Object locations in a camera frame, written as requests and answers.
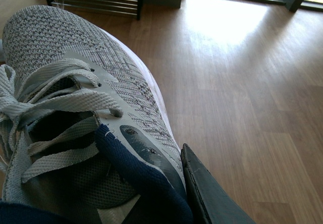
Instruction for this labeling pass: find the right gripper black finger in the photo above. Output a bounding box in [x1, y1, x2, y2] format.
[181, 143, 255, 223]

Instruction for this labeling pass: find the grey knit sneaker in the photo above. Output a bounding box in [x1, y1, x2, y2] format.
[1, 6, 194, 223]

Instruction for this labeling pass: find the black metal shoe rack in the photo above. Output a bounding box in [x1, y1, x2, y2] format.
[41, 0, 145, 21]

